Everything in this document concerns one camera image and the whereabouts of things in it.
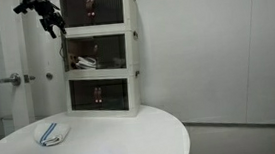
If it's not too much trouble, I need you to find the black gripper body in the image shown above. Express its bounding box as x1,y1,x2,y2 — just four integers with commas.
33,0,65,30

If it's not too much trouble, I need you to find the round silver door stop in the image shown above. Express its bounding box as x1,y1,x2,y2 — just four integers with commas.
45,71,54,81

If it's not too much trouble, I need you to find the white cloth bundle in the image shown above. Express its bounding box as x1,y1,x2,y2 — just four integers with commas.
74,55,98,72

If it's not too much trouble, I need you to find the metal door latch plate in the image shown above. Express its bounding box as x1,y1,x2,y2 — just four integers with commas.
23,73,37,84

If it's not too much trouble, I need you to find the white three-tier storage cabinet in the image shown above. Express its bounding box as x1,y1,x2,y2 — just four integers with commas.
56,0,148,123

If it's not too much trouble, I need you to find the white room door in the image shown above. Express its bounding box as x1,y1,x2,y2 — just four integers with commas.
0,0,38,149

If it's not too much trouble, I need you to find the folded white blue-striped towel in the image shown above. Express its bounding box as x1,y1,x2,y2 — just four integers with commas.
32,120,73,148

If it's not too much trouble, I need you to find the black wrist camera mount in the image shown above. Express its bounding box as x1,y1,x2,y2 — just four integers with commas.
11,0,39,16

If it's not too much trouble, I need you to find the silver lever door handle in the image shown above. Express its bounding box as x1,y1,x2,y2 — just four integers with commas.
0,72,23,89

